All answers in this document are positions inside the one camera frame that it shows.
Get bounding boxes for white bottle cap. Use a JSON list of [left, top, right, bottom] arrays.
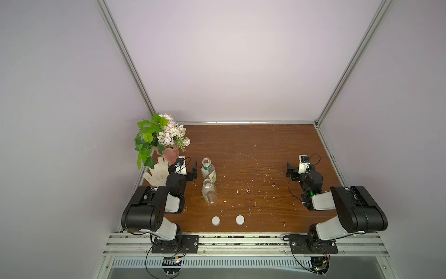
[[211, 216, 221, 226], [236, 215, 245, 226]]

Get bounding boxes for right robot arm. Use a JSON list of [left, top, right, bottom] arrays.
[[286, 155, 388, 242]]

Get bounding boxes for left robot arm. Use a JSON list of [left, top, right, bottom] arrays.
[[121, 158, 197, 245]]

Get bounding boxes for labelled clear plastic bottle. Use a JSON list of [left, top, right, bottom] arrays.
[[201, 158, 217, 183]]

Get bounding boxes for pink glass vase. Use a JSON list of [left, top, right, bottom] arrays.
[[162, 146, 180, 165]]

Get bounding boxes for white knitted work glove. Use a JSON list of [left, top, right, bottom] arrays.
[[142, 157, 169, 187]]

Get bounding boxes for artificial flower bouquet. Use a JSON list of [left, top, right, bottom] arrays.
[[134, 113, 190, 169]]

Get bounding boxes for left electronics board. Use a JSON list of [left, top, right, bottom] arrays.
[[161, 257, 182, 279]]

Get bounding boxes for electronics board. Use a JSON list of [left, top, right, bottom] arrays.
[[161, 257, 182, 279], [310, 257, 329, 275]]

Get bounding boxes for right electronics board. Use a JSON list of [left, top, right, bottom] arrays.
[[310, 257, 329, 275]]

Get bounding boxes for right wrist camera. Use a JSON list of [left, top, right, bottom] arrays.
[[298, 155, 311, 174]]

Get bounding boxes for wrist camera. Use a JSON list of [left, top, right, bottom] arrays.
[[298, 155, 311, 174], [175, 156, 187, 175]]

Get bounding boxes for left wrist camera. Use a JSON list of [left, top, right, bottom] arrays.
[[175, 156, 187, 175]]

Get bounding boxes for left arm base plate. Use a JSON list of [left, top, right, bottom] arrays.
[[152, 234, 199, 254]]

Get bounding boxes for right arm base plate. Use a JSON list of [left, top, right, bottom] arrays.
[[285, 234, 339, 254]]

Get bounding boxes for aluminium front rail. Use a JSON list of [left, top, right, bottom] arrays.
[[102, 232, 389, 256]]

